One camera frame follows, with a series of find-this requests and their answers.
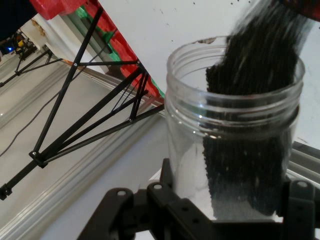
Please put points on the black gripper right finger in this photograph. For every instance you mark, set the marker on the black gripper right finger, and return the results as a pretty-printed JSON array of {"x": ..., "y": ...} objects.
[{"x": 300, "y": 212}]

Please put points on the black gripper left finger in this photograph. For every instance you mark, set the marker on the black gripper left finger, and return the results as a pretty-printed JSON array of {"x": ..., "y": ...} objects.
[{"x": 155, "y": 215}]

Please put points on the clear plastic jar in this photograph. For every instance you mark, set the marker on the clear plastic jar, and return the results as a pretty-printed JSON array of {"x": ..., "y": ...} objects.
[{"x": 185, "y": 112}]

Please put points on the black seeds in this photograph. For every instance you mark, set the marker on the black seeds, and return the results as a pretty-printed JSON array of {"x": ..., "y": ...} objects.
[{"x": 250, "y": 62}]

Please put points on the large black tripod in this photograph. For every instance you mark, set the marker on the large black tripod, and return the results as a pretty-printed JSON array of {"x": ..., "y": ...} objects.
[{"x": 37, "y": 158}]

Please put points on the red and green cloth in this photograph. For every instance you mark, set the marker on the red and green cloth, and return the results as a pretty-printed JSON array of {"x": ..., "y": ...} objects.
[{"x": 125, "y": 55}]

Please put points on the small black tripod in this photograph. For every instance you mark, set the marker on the small black tripod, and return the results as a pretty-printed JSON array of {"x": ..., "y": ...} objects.
[{"x": 18, "y": 72}]

